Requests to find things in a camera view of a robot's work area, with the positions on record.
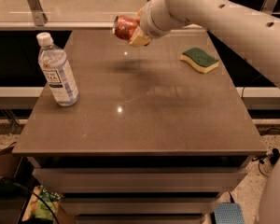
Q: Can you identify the black cable on left floor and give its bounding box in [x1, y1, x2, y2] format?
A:
[0, 175, 61, 224]

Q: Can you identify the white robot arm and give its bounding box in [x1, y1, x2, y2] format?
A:
[136, 0, 280, 224]

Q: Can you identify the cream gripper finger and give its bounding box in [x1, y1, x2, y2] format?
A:
[129, 26, 151, 48]
[135, 7, 144, 18]

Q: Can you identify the red coke can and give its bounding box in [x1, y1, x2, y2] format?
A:
[112, 16, 139, 40]

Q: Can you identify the blue textured pad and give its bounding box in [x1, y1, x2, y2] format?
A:
[214, 203, 245, 224]

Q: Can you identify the grey drawer cabinet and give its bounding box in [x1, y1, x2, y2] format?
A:
[14, 30, 265, 223]

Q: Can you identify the metal glass railing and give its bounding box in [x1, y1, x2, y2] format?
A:
[0, 0, 280, 32]

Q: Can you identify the green snack bag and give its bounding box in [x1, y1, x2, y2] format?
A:
[21, 185, 61, 224]

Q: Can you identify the clear plastic water bottle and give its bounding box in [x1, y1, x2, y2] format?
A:
[36, 32, 79, 106]

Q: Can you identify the green and yellow sponge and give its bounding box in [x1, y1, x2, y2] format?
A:
[180, 48, 219, 74]

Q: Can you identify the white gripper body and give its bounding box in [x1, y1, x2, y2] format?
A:
[140, 0, 189, 39]

